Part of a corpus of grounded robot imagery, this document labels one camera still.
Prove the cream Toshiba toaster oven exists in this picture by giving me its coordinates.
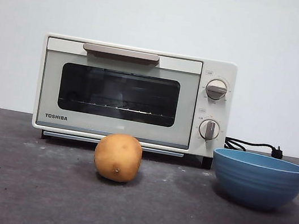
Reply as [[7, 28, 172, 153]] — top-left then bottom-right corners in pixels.
[[28, 31, 239, 171]]

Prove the metal oven wire rack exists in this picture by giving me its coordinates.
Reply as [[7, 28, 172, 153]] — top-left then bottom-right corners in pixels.
[[58, 96, 175, 120]]

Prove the brown potato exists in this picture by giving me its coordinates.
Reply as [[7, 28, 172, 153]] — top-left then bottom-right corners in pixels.
[[90, 129, 146, 186]]

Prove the beige oven knob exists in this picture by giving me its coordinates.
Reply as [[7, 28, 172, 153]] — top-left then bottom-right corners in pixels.
[[204, 77, 229, 102], [196, 117, 222, 143]]

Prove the pale blue oven crumb tray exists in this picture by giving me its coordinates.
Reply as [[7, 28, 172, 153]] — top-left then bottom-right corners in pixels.
[[41, 129, 185, 159]]

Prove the glass oven door beige handle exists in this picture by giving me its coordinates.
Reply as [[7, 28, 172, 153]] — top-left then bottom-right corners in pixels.
[[33, 35, 204, 151]]

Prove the black power cable with plug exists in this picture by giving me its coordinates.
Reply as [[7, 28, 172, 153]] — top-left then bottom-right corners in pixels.
[[223, 136, 285, 160]]

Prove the blue bowl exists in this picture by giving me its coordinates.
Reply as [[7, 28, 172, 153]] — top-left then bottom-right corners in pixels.
[[205, 146, 299, 217]]

